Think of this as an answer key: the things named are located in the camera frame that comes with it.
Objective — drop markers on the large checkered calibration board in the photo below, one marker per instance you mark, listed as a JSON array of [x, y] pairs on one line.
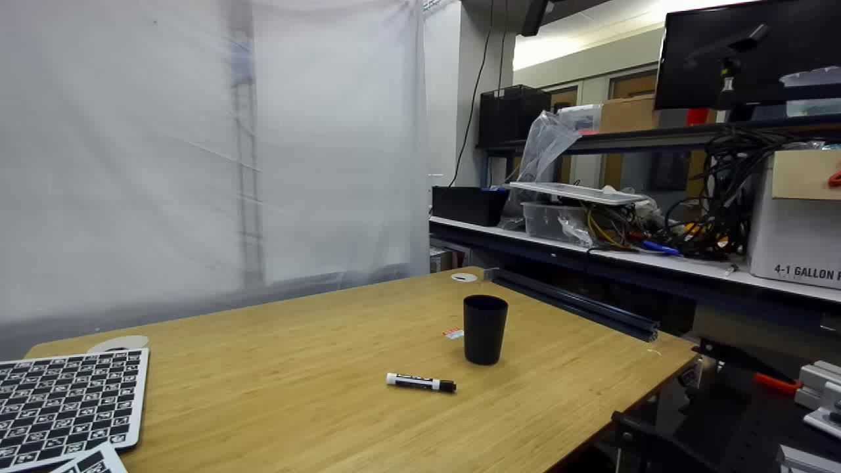
[[61, 403]]

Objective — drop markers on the black monitor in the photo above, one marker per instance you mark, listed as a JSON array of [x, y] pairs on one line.
[[699, 61]]

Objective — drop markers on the small checkered calibration board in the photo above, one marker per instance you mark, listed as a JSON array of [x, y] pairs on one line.
[[93, 462]]

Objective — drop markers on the white translucent curtain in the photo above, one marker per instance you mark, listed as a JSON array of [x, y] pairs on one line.
[[131, 157]]

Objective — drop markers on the dark shelf board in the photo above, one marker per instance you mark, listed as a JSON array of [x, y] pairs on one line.
[[648, 136]]

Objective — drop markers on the silver aluminium extrusion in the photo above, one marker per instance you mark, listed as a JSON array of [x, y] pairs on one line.
[[821, 383]]

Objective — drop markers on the flat white tray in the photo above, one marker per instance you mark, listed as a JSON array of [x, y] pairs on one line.
[[567, 191]]

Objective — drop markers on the black aluminium rail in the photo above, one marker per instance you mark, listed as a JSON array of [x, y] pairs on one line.
[[578, 304]]

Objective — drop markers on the red and white sticker label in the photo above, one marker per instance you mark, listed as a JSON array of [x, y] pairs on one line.
[[453, 333]]

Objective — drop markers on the clear plastic bag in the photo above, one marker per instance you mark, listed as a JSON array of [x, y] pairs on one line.
[[542, 144]]

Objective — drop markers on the flat white round disc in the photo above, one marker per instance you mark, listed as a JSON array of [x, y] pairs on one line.
[[118, 343]]

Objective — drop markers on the black box on shelf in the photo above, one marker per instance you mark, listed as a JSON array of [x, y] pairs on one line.
[[468, 203]]

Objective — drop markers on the black plastic cup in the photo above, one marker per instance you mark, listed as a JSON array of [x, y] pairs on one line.
[[485, 332]]

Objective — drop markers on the clear plastic container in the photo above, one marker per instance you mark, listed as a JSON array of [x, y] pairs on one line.
[[546, 222]]

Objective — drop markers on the white carton with gallon print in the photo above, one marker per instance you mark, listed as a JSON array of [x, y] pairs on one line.
[[789, 237]]

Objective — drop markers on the white shelf board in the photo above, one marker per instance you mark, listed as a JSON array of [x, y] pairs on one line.
[[630, 257]]

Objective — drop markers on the brown cardboard box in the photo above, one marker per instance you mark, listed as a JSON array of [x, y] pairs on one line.
[[627, 113]]

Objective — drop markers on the black cabinet box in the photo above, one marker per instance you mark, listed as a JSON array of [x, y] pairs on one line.
[[514, 120]]

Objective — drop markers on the white marker with black cap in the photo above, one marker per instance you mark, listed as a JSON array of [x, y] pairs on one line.
[[415, 379]]

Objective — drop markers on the small white rounded object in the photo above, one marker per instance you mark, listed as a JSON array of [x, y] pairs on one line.
[[462, 276]]

